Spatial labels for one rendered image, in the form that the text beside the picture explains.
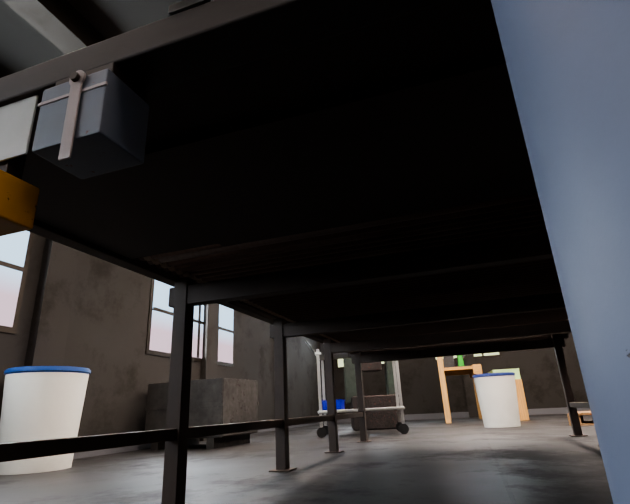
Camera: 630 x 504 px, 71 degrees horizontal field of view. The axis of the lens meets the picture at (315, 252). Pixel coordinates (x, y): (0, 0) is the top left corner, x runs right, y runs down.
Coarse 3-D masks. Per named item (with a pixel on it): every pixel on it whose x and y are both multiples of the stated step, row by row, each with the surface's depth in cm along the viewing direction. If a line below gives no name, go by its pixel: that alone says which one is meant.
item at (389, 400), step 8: (344, 360) 692; (344, 368) 688; (352, 368) 686; (368, 368) 684; (376, 368) 684; (392, 368) 685; (344, 376) 691; (352, 376) 682; (392, 376) 680; (352, 384) 678; (392, 384) 677; (352, 392) 674; (392, 392) 673; (352, 400) 656; (368, 400) 655; (376, 400) 655; (384, 400) 654; (392, 400) 654; (352, 408) 653; (368, 416) 648; (376, 416) 647; (384, 416) 647; (392, 416) 647; (352, 424) 664; (368, 424) 644; (376, 424) 644; (384, 424) 643; (392, 424) 643
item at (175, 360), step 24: (192, 312) 182; (192, 336) 180; (360, 384) 441; (168, 408) 167; (360, 408) 434; (144, 432) 147; (168, 432) 159; (192, 432) 172; (216, 432) 187; (288, 432) 255; (336, 432) 339; (360, 432) 427; (0, 456) 102; (24, 456) 108; (168, 456) 161; (288, 456) 250; (168, 480) 158
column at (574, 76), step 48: (528, 0) 19; (576, 0) 16; (624, 0) 15; (528, 48) 19; (576, 48) 16; (624, 48) 15; (528, 96) 20; (576, 96) 16; (624, 96) 14; (528, 144) 21; (576, 144) 16; (624, 144) 14; (576, 192) 16; (624, 192) 14; (576, 240) 17; (624, 240) 14; (576, 288) 17; (624, 288) 14; (576, 336) 18; (624, 336) 14; (624, 384) 14; (624, 432) 15; (624, 480) 15
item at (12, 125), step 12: (36, 96) 77; (0, 108) 80; (12, 108) 79; (24, 108) 78; (0, 120) 79; (12, 120) 78; (24, 120) 76; (0, 132) 78; (12, 132) 77; (24, 132) 75; (0, 144) 77; (12, 144) 75; (24, 144) 74; (0, 156) 76; (12, 156) 74
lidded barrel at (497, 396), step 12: (504, 372) 561; (480, 384) 571; (492, 384) 560; (504, 384) 557; (480, 396) 571; (492, 396) 557; (504, 396) 553; (516, 396) 562; (480, 408) 575; (492, 408) 554; (504, 408) 549; (516, 408) 554; (492, 420) 552; (504, 420) 545; (516, 420) 548
